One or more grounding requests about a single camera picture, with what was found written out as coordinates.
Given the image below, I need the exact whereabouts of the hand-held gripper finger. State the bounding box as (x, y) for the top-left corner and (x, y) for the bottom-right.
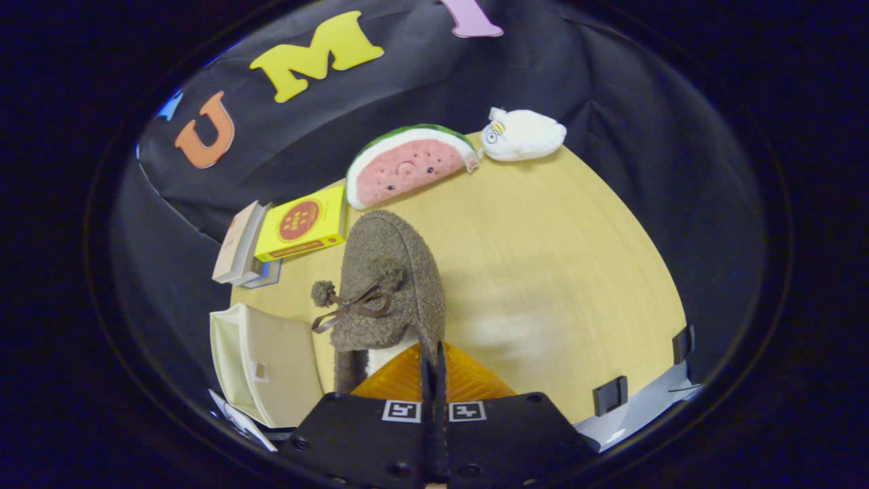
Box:
(433, 341), (602, 489)
(280, 341), (435, 489)

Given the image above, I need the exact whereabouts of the cream fabric storage box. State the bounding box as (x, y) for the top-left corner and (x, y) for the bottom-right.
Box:
(209, 303), (325, 429)

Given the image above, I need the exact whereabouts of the brown fuzzy shoe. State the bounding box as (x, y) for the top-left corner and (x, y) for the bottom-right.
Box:
(311, 210), (447, 395)

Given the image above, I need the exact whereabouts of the black table clamp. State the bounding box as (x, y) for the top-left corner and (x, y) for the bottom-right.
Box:
(672, 325), (696, 365)
(593, 376), (629, 416)

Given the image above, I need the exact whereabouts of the white board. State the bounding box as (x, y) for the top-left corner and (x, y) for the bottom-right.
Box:
(207, 388), (279, 453)

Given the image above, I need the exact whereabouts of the blue book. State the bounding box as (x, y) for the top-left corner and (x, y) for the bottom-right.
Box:
(241, 258), (283, 290)

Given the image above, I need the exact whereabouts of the yellow book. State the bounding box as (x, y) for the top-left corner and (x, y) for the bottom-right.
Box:
(254, 185), (349, 263)

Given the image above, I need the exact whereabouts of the grey book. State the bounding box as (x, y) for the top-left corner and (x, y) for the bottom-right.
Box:
(231, 202), (272, 286)

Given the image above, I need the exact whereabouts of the beige book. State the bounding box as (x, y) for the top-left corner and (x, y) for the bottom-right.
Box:
(212, 201), (264, 285)

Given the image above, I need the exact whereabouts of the watermelon slice plush toy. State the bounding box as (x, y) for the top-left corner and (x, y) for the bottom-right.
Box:
(346, 124), (480, 210)

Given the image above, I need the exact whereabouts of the white plush toy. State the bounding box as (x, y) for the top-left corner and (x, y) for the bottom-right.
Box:
(481, 107), (568, 162)

